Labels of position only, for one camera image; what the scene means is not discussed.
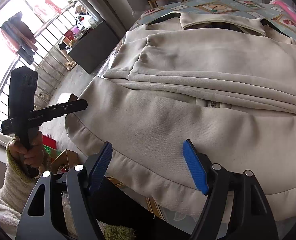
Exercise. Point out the white shoes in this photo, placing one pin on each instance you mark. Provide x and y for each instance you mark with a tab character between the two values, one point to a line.
44	95

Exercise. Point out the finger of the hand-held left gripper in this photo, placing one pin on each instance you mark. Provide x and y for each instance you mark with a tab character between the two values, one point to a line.
63	107

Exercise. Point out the red box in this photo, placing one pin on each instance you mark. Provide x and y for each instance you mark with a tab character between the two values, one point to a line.
68	36

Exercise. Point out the cardboard box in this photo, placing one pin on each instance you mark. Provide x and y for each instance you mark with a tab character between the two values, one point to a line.
65	160

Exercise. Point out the red bag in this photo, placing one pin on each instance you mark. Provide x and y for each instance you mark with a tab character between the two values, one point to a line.
49	142

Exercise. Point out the beige slipper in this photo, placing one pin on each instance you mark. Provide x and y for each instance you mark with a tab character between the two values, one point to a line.
70	66

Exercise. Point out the pink flower print blanket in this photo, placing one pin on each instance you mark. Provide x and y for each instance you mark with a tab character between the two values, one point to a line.
292	12

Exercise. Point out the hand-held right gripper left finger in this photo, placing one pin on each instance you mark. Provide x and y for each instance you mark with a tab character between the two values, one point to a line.
100	166

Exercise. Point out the grey curtain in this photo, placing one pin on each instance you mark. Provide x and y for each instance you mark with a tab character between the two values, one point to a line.
100	0

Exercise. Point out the dark hanging clothes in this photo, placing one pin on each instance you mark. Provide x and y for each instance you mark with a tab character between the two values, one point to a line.
19	37

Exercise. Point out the red hanging garment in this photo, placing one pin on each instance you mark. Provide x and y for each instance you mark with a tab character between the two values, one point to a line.
53	5

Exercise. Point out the black cabinet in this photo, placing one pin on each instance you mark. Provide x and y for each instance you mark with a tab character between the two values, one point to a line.
95	47

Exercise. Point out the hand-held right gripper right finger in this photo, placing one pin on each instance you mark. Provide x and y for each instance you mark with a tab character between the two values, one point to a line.
194	167

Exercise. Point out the white plastic bag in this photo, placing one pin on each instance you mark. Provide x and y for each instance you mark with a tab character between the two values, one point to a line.
84	21

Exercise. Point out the cream jacket with black stripes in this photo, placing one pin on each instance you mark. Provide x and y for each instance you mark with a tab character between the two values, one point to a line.
175	130

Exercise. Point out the person's left hand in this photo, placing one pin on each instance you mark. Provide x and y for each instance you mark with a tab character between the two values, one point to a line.
34	152

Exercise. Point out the metal window railing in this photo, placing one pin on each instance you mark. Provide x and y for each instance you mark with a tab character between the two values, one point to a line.
48	62

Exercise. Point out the brown cardboard piece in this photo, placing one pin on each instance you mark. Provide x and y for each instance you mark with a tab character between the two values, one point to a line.
71	97

